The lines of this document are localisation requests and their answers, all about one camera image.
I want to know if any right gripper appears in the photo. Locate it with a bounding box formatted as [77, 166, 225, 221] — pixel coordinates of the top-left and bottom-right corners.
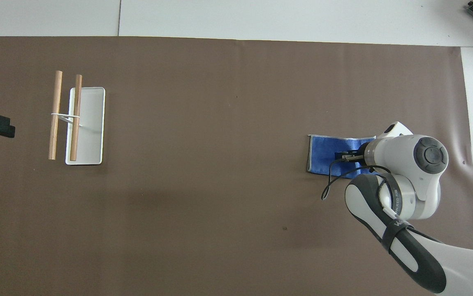
[349, 141, 370, 167]

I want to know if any blue towel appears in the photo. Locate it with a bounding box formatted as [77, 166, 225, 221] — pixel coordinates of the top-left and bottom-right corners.
[306, 134, 379, 180]

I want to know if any wooden towel rack white base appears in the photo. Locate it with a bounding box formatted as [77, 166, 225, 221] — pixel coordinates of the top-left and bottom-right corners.
[48, 70, 106, 166]

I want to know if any black cable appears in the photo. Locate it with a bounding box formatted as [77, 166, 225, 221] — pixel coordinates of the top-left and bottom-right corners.
[321, 157, 395, 201]

